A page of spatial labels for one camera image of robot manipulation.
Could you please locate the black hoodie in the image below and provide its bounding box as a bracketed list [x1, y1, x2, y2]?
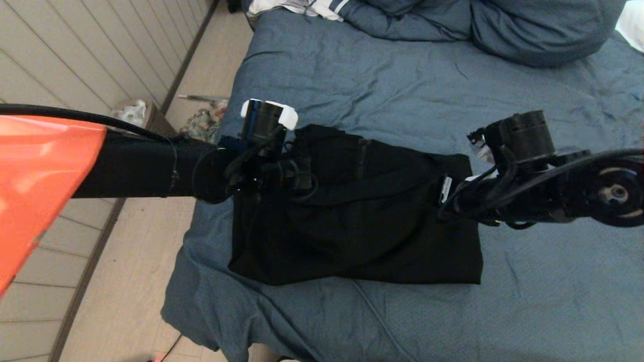
[229, 124, 484, 286]

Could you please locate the multicoloured cloth bundle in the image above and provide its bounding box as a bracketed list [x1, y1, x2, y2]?
[180, 108, 224, 144]

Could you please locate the blue bed cover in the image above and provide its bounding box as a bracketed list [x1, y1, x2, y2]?
[161, 10, 644, 362]

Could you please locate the brown trash bin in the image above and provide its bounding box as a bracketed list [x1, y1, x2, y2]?
[112, 99, 178, 137]

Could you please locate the white striped garment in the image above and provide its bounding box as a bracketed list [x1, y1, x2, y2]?
[247, 0, 353, 24]

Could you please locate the clear plastic bin bag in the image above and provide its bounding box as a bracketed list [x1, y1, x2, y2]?
[113, 100, 147, 127]

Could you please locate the bunched blue duvet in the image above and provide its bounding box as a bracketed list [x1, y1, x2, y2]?
[340, 0, 627, 69]

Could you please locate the white pillow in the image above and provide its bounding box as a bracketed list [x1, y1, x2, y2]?
[615, 0, 644, 55]

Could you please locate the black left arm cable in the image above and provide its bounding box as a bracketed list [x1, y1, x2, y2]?
[0, 104, 179, 197]

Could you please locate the floor cable with red light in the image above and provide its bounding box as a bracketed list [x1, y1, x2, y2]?
[151, 336, 181, 362]

